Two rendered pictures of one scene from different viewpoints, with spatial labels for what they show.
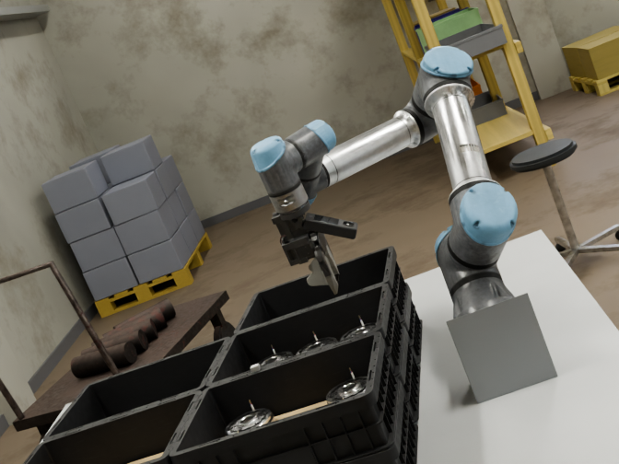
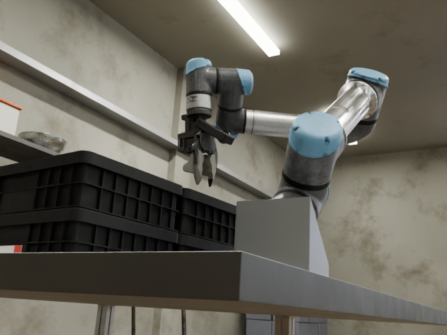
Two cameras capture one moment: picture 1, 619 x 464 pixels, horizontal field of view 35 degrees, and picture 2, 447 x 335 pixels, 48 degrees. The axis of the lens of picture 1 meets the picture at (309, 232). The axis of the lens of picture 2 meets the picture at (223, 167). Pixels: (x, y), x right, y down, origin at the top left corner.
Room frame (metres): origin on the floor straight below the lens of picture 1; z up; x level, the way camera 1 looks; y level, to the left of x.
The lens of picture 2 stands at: (0.88, -0.58, 0.65)
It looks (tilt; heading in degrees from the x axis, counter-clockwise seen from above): 16 degrees up; 23
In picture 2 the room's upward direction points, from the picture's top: 4 degrees clockwise
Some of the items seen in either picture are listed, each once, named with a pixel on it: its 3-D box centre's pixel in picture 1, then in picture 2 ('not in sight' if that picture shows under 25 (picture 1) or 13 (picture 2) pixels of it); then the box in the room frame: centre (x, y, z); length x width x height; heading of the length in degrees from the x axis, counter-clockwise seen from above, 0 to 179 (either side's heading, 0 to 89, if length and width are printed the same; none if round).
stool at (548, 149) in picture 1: (555, 209); not in sight; (4.39, -1.09, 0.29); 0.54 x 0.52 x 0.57; 162
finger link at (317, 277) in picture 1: (320, 278); (191, 167); (2.06, 0.02, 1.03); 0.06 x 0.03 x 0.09; 78
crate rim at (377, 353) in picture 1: (282, 396); (78, 184); (1.79, 0.17, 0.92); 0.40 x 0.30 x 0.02; 77
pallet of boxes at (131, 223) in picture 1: (132, 218); (288, 326); (7.80, 1.26, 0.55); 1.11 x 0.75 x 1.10; 172
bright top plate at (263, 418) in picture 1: (248, 423); not in sight; (1.88, 0.26, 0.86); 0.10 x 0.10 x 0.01
